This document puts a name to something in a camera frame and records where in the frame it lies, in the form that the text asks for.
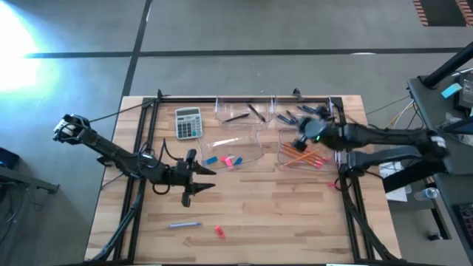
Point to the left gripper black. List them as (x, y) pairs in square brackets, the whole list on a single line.
[(183, 173)]

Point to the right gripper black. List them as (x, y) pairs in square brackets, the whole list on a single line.
[(316, 129)]

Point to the dark blue crayon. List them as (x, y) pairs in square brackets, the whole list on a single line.
[(309, 109), (281, 120), (285, 118), (291, 115), (301, 108)]

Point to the blue eraser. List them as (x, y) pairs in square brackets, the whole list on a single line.
[(238, 161), (211, 160)]

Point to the pink eraser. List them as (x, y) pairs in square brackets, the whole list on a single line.
[(229, 162)]

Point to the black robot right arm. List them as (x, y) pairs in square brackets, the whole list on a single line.
[(369, 134)]

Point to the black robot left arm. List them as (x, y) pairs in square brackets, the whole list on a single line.
[(111, 151)]

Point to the clear plastic bin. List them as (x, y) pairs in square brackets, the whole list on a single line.
[(288, 138), (244, 125), (229, 144), (282, 109)]

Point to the orange-red eraser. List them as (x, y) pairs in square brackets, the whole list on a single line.
[(220, 231)]

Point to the grey desk calculator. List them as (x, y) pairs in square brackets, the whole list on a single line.
[(188, 123)]

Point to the black desk beam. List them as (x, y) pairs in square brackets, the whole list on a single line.
[(410, 175)]

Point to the white paper sheet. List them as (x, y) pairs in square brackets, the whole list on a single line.
[(397, 192)]

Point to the grey side desk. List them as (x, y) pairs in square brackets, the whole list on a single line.
[(432, 111)]

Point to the blue sticky note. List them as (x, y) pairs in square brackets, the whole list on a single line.
[(451, 90)]

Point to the clear water bottle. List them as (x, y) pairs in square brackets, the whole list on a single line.
[(426, 193)]

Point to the black pole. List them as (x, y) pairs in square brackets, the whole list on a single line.
[(449, 66)]

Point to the black device box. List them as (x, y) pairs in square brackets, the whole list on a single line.
[(466, 92)]

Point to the grey low desk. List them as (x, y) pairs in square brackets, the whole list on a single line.
[(447, 192)]

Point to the striped floor mat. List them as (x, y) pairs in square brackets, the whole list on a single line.
[(439, 13)]

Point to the black floor stand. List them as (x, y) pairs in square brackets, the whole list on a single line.
[(29, 181)]

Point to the black keyboard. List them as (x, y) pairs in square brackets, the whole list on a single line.
[(466, 221)]

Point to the black floor box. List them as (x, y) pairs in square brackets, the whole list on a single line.
[(8, 158)]

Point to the black metal table frame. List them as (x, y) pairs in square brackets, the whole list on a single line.
[(240, 99)]

